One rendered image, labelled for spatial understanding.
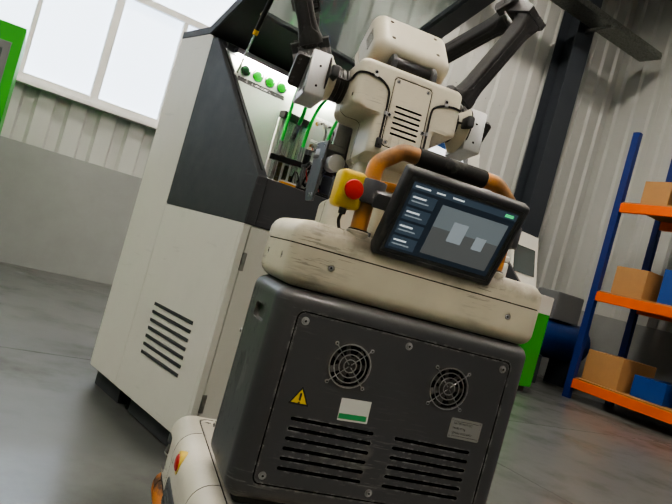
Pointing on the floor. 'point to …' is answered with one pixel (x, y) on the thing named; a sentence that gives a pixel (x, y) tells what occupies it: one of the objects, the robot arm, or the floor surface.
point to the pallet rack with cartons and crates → (659, 209)
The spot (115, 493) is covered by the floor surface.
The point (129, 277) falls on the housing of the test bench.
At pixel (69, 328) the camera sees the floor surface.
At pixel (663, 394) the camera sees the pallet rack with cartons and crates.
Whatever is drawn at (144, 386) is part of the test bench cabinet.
